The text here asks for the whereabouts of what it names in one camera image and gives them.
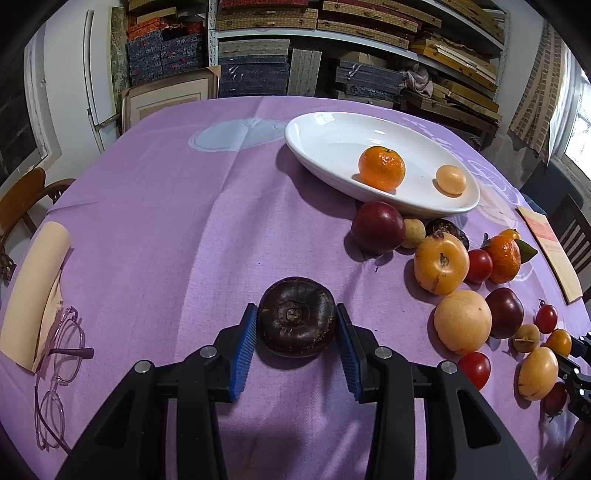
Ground large tan round fruit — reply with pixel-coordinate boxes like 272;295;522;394
433;289;492;355

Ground stack of wooden frames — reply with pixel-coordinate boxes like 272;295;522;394
402;32;505;148

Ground pink crumpled cloth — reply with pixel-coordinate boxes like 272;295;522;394
401;62;435;96

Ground stack of dark blue boxes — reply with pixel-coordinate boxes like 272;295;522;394
217;39;291;97

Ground stack of woven flat boxes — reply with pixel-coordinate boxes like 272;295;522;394
217;0;319;31

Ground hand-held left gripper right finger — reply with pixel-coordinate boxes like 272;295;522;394
335;303;539;480

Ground cream rolled paper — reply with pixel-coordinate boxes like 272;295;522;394
0;220;72;372

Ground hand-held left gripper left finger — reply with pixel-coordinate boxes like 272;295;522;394
55;303;259;480

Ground stack of blue patterned boxes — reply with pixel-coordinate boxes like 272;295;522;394
127;18;207;86

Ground dark red apple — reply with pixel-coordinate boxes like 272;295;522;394
351;200;407;254

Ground pink framed eyeglasses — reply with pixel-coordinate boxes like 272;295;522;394
34;307;95;452

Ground brown wooden chair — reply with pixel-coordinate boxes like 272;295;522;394
0;167;77;282

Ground small dark red fruit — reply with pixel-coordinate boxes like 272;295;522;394
541;381;568;416

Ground white oval plate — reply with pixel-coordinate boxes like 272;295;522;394
285;112;481;219

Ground yellow speckled loquat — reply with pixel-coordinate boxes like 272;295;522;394
517;346;559;400

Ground white metal shelf rack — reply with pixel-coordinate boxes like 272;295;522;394
205;0;513;153

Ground yellow orange round fruit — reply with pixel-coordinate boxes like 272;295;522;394
545;329;573;357

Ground orange tangerine with leaf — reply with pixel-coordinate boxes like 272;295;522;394
485;229;522;284

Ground dark brown fruit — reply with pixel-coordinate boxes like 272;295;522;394
257;277;337;357
425;218;471;251

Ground yellow orange persimmon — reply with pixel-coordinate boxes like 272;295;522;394
414;232;470;296

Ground stack of grey boxes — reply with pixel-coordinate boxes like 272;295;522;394
336;59;407;96

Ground framed picture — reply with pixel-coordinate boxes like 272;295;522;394
121;66;222;134

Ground brick patterned curtain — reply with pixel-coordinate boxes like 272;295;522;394
508;23;570;167

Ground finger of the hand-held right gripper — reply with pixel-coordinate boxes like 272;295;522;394
569;331;591;364
555;353;591;423

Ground dark red plum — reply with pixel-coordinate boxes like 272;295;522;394
485;287;525;339

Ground purple tablecloth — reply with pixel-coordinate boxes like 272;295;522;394
0;96;591;480

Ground white leaning board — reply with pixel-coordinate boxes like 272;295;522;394
83;9;124;154

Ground small red cherry tomato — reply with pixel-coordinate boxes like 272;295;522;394
534;300;558;335

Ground dark slatted chair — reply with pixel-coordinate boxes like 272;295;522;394
547;194;591;301

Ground small pale orange fruit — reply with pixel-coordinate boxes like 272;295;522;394
436;165;467;196

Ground small tan longan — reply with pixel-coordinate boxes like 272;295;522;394
401;219;426;249
513;324;541;353

